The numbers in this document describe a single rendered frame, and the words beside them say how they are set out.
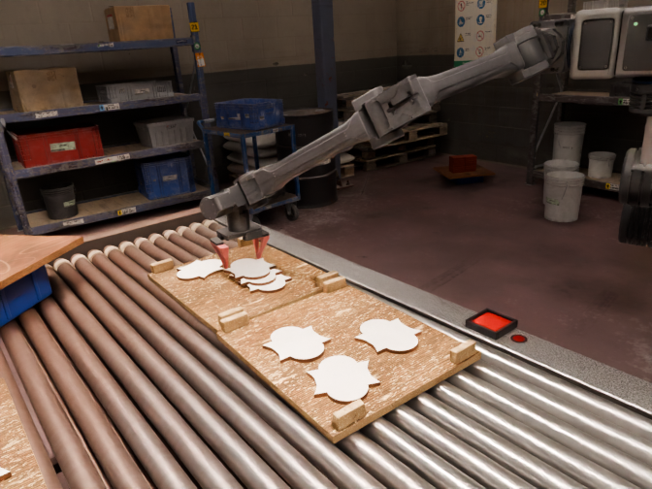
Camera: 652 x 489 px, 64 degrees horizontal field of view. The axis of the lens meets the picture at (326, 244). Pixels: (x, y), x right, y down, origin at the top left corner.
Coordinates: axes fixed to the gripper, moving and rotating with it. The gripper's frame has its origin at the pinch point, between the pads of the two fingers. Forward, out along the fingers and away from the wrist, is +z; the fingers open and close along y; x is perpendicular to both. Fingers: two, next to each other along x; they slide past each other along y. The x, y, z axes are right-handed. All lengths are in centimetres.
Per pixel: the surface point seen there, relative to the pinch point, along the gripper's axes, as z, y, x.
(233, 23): -69, 235, 452
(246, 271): 0.3, -1.9, -6.0
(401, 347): 1, 4, -56
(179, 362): 5.0, -28.7, -27.0
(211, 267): 2.5, -5.9, 6.7
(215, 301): 3.0, -13.2, -11.2
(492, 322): 2, 27, -59
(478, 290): 95, 190, 65
